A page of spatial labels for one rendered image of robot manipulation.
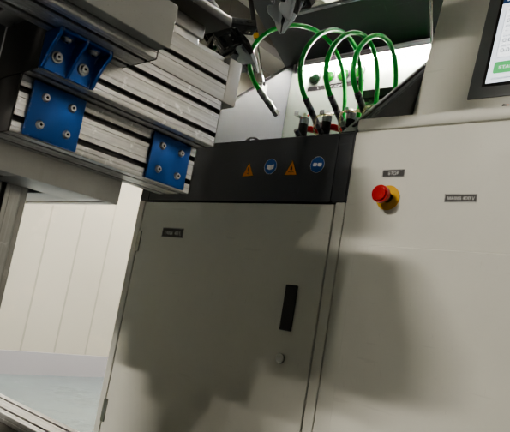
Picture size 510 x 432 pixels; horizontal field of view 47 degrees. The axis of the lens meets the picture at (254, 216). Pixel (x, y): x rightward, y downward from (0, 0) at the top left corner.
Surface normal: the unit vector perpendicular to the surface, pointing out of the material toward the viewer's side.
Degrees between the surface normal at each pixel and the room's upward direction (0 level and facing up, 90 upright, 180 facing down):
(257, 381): 90
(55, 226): 90
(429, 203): 90
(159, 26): 90
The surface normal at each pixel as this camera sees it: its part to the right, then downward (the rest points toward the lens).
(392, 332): -0.63, -0.23
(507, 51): -0.58, -0.45
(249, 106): 0.76, 0.03
